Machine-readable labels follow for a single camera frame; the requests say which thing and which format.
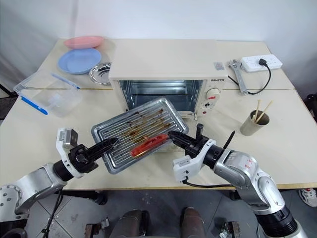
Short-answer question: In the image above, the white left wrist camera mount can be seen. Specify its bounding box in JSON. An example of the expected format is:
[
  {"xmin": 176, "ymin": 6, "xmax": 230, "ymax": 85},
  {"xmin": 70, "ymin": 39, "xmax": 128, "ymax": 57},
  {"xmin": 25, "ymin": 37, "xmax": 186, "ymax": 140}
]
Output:
[{"xmin": 54, "ymin": 127, "xmax": 85, "ymax": 179}]

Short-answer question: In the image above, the silver adjustable wrench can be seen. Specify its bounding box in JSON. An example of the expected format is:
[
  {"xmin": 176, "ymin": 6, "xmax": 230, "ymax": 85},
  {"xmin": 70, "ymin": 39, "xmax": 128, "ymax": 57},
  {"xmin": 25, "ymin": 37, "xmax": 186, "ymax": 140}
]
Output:
[{"xmin": 227, "ymin": 59, "xmax": 249, "ymax": 96}]

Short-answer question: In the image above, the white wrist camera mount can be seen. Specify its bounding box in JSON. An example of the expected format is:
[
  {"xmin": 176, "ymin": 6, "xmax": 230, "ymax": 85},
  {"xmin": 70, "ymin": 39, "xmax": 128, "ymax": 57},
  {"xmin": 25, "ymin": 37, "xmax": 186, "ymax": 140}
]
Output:
[
  {"xmin": 172, "ymin": 139, "xmax": 216, "ymax": 184},
  {"xmin": 54, "ymin": 127, "xmax": 85, "ymax": 179}
]

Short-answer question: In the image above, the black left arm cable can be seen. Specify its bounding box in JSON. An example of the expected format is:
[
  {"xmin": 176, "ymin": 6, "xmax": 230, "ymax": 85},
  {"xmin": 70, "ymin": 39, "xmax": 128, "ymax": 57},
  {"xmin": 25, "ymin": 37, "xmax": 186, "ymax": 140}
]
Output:
[{"xmin": 42, "ymin": 189, "xmax": 64, "ymax": 238}]

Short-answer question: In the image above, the black stand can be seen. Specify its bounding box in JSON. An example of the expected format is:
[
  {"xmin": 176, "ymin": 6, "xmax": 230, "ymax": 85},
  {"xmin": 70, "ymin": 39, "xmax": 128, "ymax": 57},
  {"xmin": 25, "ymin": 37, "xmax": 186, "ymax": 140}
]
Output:
[{"xmin": 0, "ymin": 83, "xmax": 16, "ymax": 120}]

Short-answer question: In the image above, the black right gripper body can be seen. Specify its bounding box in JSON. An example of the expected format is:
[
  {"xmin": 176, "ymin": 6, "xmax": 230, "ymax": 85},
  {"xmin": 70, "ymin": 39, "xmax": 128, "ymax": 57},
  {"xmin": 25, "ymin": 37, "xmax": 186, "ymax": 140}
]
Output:
[{"xmin": 184, "ymin": 124, "xmax": 211, "ymax": 158}]

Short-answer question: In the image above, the steel cup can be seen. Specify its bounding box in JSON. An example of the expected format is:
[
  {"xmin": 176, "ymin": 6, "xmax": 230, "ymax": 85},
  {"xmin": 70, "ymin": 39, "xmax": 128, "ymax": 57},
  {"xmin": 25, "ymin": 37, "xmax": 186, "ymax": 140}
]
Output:
[{"xmin": 240, "ymin": 110, "xmax": 271, "ymax": 137}]

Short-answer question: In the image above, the shiny steel dish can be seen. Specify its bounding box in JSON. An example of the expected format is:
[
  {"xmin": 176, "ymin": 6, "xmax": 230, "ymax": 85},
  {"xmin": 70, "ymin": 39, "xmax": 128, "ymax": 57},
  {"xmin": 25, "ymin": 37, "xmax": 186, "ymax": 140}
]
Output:
[{"xmin": 89, "ymin": 62, "xmax": 112, "ymax": 86}]

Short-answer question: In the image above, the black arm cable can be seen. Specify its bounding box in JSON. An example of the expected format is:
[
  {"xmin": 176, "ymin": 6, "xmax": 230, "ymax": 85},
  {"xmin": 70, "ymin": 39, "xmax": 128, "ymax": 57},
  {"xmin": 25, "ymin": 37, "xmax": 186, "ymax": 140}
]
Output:
[
  {"xmin": 42, "ymin": 189, "xmax": 64, "ymax": 238},
  {"xmin": 183, "ymin": 178, "xmax": 240, "ymax": 189}
]

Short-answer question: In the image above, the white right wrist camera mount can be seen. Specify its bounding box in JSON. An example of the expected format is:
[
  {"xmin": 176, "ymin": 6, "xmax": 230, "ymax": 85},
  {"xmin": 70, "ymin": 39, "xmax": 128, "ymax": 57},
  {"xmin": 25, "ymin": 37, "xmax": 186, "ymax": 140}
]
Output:
[{"xmin": 172, "ymin": 139, "xmax": 216, "ymax": 184}]

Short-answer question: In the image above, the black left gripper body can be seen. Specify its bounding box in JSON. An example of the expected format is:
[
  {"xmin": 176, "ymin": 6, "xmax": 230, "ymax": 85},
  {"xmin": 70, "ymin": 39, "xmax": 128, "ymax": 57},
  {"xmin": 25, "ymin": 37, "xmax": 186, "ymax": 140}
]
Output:
[{"xmin": 68, "ymin": 144, "xmax": 100, "ymax": 175}]

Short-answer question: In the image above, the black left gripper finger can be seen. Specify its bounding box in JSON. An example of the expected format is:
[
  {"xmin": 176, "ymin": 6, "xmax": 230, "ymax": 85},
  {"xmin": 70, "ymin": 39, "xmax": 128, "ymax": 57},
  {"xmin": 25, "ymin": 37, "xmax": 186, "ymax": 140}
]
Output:
[
  {"xmin": 89, "ymin": 146, "xmax": 117, "ymax": 161},
  {"xmin": 87, "ymin": 138, "xmax": 120, "ymax": 156}
]

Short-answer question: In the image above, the silver ribbed baking tray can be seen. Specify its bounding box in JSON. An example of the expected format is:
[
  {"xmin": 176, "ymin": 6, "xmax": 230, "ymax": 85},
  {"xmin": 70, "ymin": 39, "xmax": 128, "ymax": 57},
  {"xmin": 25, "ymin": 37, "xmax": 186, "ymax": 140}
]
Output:
[{"xmin": 91, "ymin": 97, "xmax": 188, "ymax": 175}]

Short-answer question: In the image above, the blue plastic plate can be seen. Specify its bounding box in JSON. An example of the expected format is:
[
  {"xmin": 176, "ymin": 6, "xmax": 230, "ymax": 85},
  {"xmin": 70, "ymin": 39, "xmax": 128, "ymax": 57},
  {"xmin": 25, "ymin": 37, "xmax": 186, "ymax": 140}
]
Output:
[{"xmin": 57, "ymin": 48, "xmax": 103, "ymax": 75}]

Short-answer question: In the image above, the black pointed cable tie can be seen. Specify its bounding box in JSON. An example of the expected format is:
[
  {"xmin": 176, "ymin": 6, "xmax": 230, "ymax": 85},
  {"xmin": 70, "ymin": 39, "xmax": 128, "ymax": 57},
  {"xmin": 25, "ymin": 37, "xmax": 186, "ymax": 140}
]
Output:
[{"xmin": 222, "ymin": 130, "xmax": 236, "ymax": 150}]

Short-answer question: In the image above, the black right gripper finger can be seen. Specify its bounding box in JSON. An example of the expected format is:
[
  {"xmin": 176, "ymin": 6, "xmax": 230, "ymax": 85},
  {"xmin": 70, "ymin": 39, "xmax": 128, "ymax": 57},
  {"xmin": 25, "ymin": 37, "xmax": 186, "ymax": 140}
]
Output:
[
  {"xmin": 167, "ymin": 131, "xmax": 199, "ymax": 146},
  {"xmin": 171, "ymin": 139, "xmax": 193, "ymax": 153}
]

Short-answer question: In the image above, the cream toaster oven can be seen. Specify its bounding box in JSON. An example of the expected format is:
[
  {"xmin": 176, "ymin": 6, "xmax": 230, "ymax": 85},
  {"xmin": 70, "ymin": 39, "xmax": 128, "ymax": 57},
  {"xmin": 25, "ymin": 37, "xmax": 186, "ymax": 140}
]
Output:
[{"xmin": 108, "ymin": 39, "xmax": 227, "ymax": 152}]

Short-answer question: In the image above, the red grilled sausage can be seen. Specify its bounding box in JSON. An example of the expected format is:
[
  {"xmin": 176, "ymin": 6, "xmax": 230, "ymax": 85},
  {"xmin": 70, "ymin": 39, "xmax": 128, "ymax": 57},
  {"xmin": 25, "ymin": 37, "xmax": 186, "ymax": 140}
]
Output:
[{"xmin": 130, "ymin": 133, "xmax": 169, "ymax": 157}]

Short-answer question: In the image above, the pink plastic plate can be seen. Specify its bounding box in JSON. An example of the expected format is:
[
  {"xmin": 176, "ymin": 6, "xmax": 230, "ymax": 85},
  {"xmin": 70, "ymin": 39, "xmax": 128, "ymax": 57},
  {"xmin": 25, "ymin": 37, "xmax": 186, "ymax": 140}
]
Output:
[{"xmin": 63, "ymin": 36, "xmax": 105, "ymax": 49}]

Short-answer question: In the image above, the clear container with blue clips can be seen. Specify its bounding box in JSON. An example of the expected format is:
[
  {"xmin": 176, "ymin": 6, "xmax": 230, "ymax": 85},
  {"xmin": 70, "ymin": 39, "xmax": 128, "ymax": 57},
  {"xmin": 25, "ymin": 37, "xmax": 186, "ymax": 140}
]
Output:
[{"xmin": 13, "ymin": 71, "xmax": 83, "ymax": 118}]

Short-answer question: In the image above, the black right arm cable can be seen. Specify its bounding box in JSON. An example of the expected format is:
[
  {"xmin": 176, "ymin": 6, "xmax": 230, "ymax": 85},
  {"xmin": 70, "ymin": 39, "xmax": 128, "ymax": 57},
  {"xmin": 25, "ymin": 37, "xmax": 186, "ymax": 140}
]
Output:
[{"xmin": 183, "ymin": 178, "xmax": 240, "ymax": 189}]

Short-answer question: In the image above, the dark brown rounded shape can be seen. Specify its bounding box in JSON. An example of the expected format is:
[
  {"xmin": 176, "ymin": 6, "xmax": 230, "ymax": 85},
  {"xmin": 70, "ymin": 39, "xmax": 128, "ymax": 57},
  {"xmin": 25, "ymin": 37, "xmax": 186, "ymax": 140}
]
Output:
[
  {"xmin": 118, "ymin": 209, "xmax": 151, "ymax": 238},
  {"xmin": 181, "ymin": 206, "xmax": 204, "ymax": 238}
]

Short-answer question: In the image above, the wooden chopstick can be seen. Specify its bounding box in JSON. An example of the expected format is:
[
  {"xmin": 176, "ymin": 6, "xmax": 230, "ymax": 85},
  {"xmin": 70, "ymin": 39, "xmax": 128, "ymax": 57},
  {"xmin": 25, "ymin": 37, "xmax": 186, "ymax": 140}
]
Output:
[
  {"xmin": 257, "ymin": 100, "xmax": 274, "ymax": 122},
  {"xmin": 255, "ymin": 99, "xmax": 262, "ymax": 122}
]

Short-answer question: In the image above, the white power strip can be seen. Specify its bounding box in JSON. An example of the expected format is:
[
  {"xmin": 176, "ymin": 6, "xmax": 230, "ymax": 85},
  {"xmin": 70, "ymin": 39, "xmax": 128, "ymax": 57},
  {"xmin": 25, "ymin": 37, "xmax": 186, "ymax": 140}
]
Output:
[{"xmin": 241, "ymin": 55, "xmax": 283, "ymax": 73}]

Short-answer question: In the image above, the black plug with cable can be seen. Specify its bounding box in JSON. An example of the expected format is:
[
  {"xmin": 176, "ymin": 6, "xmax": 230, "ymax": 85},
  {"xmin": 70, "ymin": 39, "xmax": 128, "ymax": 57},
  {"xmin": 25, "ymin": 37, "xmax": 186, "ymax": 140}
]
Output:
[{"xmin": 227, "ymin": 58, "xmax": 272, "ymax": 95}]

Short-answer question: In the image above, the black metal floor bracket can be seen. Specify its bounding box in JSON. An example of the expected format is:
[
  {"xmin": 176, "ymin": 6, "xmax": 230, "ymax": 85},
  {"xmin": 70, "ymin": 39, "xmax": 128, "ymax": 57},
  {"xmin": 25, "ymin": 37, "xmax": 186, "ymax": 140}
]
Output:
[
  {"xmin": 85, "ymin": 217, "xmax": 111, "ymax": 238},
  {"xmin": 217, "ymin": 221, "xmax": 243, "ymax": 238}
]

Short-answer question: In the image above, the white and red sneaker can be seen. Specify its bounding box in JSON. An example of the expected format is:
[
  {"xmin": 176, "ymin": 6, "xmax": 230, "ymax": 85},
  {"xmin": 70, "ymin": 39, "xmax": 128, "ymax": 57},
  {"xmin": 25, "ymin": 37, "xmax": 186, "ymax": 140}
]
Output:
[{"xmin": 298, "ymin": 187, "xmax": 317, "ymax": 207}]

